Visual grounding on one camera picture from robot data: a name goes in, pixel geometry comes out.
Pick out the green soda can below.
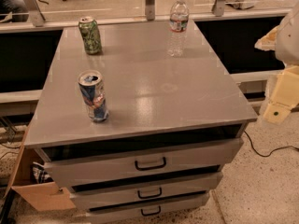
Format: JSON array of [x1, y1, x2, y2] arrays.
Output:
[[78, 16, 102, 55]]

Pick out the cardboard box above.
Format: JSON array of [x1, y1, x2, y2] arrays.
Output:
[[5, 136, 75, 211]]

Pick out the grey drawer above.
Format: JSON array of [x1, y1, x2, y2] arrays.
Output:
[[45, 138, 243, 187], [86, 192, 209, 224], [70, 172, 223, 209]]

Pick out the bottom grey drawer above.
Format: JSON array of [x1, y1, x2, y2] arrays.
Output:
[[86, 192, 209, 224]]

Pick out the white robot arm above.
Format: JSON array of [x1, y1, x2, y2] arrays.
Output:
[[254, 3, 299, 124]]

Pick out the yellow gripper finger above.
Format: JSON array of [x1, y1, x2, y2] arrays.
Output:
[[254, 26, 278, 51], [263, 65, 299, 124]]

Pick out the checkered cloth in box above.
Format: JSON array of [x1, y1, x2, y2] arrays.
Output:
[[32, 162, 52, 184]]

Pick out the blue silver redbull can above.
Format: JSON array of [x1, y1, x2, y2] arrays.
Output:
[[78, 70, 109, 122]]

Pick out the top grey drawer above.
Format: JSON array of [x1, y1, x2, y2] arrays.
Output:
[[45, 138, 243, 187]]

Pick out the clear plastic water bottle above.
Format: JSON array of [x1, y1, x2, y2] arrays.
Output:
[[167, 0, 189, 57]]

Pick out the middle grey drawer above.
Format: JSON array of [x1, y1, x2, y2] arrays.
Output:
[[70, 172, 223, 209]]

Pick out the grey drawer cabinet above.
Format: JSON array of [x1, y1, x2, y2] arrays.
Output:
[[23, 19, 259, 224]]

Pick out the black floor cable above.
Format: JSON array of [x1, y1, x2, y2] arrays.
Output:
[[243, 130, 299, 158]]

